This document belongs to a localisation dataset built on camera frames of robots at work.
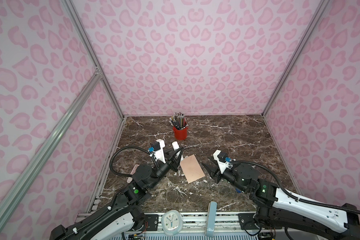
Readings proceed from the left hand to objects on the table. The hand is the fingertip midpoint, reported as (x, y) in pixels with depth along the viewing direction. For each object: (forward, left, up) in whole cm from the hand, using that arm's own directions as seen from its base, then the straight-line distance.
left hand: (182, 146), depth 63 cm
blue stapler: (-17, -21, -5) cm, 27 cm away
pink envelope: (+4, -5, -32) cm, 33 cm away
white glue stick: (0, +3, +1) cm, 3 cm away
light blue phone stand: (-22, -13, -31) cm, 41 cm away
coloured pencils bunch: (+31, +3, -19) cm, 37 cm away
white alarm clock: (-24, +6, -30) cm, 39 cm away
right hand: (-4, -10, -6) cm, 12 cm away
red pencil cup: (+30, +2, -31) cm, 43 cm away
